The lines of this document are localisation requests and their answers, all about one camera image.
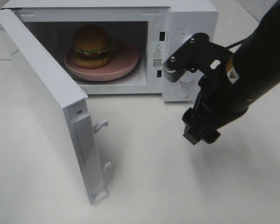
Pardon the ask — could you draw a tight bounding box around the white warning label sticker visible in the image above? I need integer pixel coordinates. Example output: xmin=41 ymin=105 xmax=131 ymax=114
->
xmin=151 ymin=42 xmax=164 ymax=69

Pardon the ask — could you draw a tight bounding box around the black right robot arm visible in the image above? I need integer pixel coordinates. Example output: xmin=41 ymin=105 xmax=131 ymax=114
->
xmin=182 ymin=0 xmax=280 ymax=144

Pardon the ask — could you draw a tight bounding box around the black wrist camera with heatsink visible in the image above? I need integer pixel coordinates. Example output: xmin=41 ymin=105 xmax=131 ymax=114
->
xmin=162 ymin=33 xmax=210 ymax=83

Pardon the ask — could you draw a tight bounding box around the glass microwave turntable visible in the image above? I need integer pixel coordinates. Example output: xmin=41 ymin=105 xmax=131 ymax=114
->
xmin=70 ymin=56 xmax=143 ymax=85

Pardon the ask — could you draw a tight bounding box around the burger with lettuce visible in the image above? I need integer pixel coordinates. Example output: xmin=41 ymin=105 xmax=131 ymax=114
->
xmin=71 ymin=24 xmax=116 ymax=69

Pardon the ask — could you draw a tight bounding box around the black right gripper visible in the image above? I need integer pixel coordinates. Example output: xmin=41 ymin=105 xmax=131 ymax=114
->
xmin=182 ymin=42 xmax=235 ymax=145

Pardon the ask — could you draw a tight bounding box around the pink round plate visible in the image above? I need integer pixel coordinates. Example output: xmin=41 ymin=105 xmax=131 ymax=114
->
xmin=64 ymin=40 xmax=139 ymax=82

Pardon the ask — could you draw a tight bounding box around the white lower timer knob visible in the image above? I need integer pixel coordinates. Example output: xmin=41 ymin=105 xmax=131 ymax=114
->
xmin=180 ymin=71 xmax=196 ymax=83

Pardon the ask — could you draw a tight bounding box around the white microwave oven body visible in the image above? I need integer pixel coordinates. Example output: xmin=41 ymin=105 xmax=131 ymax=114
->
xmin=0 ymin=0 xmax=218 ymax=102

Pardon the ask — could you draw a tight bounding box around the round white door-release button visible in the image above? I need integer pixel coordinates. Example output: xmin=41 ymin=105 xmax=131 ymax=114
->
xmin=175 ymin=87 xmax=189 ymax=98

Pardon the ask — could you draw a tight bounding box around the white microwave door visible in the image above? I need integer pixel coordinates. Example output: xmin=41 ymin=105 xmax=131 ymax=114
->
xmin=0 ymin=9 xmax=108 ymax=204

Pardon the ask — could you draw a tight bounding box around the black camera cable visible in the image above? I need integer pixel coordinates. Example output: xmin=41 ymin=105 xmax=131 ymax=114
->
xmin=225 ymin=38 xmax=245 ymax=51

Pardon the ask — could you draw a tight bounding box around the white upper power knob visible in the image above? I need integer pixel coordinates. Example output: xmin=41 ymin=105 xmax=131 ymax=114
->
xmin=181 ymin=35 xmax=192 ymax=46

